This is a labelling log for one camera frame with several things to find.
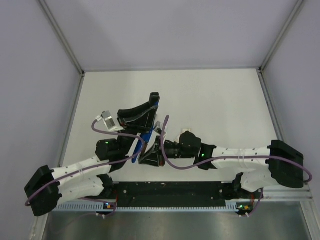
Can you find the white cable duct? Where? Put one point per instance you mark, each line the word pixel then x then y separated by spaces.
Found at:
pixel 80 206

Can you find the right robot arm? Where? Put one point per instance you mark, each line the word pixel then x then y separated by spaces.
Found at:
pixel 255 168

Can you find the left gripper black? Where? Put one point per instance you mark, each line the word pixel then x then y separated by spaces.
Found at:
pixel 140 124

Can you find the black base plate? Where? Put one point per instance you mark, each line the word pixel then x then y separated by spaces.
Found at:
pixel 174 194

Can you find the blue stapler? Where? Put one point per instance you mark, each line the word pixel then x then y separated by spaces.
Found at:
pixel 146 137

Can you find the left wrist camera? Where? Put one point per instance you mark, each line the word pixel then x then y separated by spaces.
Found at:
pixel 109 122

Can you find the aluminium frame rail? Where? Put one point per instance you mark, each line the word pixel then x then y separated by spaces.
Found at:
pixel 285 194

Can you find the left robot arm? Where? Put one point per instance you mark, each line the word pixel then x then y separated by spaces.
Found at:
pixel 50 187

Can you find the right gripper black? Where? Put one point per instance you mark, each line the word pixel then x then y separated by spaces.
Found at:
pixel 154 157

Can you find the small white staple box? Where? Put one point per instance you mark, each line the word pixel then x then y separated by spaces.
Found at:
pixel 186 130

